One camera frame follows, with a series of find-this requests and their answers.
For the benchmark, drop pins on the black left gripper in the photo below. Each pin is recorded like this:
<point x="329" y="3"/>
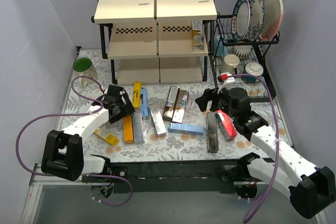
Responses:
<point x="122" y="102"/>

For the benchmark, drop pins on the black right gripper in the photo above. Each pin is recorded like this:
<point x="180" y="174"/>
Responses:
<point x="214" y="100"/>

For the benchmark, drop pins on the orange RO toothpaste box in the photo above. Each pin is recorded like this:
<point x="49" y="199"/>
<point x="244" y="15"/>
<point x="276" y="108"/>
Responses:
<point x="128" y="130"/>

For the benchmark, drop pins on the silver white toothpaste box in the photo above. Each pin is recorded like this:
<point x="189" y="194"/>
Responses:
<point x="157" y="120"/>

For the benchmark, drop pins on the silver RO toothpaste box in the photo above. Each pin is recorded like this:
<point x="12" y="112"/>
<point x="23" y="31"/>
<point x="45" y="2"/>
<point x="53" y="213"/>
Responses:
<point x="198" y="35"/>

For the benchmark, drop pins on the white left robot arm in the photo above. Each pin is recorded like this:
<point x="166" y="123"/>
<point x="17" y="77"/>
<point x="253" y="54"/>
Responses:
<point x="76" y="142"/>

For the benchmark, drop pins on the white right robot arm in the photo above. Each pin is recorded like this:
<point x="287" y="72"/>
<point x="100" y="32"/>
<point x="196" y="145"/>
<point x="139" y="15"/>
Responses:
<point x="310" y="189"/>

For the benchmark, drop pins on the beige three-tier shelf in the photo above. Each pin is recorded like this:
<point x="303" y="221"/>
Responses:
<point x="151" y="40"/>

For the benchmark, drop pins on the light blue toothpaste box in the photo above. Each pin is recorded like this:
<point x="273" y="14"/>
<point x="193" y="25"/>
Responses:
<point x="145" y="112"/>

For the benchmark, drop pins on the yellow toothpaste box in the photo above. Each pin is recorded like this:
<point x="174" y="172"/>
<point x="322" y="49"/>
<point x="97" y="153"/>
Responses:
<point x="136" y="94"/>

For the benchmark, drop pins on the brown red toothpaste box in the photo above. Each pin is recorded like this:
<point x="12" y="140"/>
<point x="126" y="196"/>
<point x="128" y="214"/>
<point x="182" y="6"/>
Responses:
<point x="180" y="107"/>

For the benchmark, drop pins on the dark grey toothpaste box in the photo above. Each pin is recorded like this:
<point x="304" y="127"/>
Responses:
<point x="212" y="135"/>

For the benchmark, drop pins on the silver striped toothpaste box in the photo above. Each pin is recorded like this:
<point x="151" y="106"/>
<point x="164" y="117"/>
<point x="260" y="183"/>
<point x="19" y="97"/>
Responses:
<point x="137" y="127"/>

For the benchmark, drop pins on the black gold toothpaste box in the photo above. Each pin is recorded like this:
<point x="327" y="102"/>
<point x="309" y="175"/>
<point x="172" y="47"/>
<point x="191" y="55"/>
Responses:
<point x="171" y="103"/>

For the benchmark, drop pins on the small yellow box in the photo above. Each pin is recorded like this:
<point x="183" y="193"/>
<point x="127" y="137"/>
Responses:
<point x="106" y="136"/>

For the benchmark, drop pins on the blue toothpaste box flat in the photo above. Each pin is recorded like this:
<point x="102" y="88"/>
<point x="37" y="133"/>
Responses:
<point x="186" y="129"/>

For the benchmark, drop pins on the light blue mug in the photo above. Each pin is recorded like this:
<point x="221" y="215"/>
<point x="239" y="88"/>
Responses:
<point x="219" y="49"/>

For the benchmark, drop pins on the green floral mug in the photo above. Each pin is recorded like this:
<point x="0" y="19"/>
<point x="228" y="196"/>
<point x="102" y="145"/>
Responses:
<point x="84" y="67"/>

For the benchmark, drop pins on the white bowl blue pattern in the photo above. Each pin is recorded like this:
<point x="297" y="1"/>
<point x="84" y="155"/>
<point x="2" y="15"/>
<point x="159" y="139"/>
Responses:
<point x="242" y="52"/>

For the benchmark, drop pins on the teal rimmed plate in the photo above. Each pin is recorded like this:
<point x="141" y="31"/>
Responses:
<point x="240" y="20"/>

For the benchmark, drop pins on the blue floral plate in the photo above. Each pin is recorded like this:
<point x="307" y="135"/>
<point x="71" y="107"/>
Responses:
<point x="257" y="15"/>

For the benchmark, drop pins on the pink beige plate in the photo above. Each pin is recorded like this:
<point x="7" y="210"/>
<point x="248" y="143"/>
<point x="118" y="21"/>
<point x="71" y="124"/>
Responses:
<point x="272" y="20"/>

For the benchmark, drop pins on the cream mug black handle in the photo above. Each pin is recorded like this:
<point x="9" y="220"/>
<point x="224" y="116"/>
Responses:
<point x="230" y="63"/>

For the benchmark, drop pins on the black wire dish rack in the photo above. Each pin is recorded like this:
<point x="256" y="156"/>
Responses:
<point x="259" y="48"/>

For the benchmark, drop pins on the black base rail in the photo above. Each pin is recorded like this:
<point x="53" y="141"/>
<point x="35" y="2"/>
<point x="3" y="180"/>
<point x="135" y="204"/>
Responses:
<point x="173" y="175"/>

